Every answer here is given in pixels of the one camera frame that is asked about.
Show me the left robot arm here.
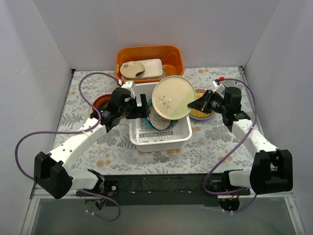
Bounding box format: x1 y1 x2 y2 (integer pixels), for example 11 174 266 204
34 88 150 199

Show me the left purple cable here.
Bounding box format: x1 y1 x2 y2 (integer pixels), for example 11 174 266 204
14 72 121 222

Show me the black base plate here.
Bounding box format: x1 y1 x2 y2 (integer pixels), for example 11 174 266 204
75 174 251 207

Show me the blue plate under cream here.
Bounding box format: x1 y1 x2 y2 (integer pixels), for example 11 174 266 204
189 112 215 121

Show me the aluminium rail frame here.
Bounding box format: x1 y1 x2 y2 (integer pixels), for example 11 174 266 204
19 65 306 235

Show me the cream plate with sprig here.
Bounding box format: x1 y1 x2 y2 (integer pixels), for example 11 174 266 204
152 75 196 120

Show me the white plastic bin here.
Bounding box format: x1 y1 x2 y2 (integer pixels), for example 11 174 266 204
129 82 192 152

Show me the cream round floral dish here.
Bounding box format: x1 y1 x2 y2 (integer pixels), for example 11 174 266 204
120 61 145 79

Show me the grey ceramic cup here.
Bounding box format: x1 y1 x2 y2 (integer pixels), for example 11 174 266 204
221 80 236 95

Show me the teal embossed plate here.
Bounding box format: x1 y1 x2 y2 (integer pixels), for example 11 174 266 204
141 99 179 131

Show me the cream rectangular tray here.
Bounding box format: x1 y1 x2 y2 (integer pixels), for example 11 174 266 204
122 59 165 80

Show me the speckled beige plate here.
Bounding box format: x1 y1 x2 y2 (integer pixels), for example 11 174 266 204
149 108 171 131

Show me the woven bamboo plate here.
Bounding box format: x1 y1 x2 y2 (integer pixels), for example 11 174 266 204
189 90 214 119

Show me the orange plastic bin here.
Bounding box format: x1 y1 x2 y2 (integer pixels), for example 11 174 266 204
115 45 185 82

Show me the light blue plate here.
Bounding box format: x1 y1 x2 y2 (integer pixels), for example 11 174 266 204
88 107 94 118

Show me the floral table mat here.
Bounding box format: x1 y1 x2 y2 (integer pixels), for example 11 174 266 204
59 70 253 175

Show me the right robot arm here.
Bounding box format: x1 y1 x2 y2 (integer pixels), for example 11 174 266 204
188 87 293 195

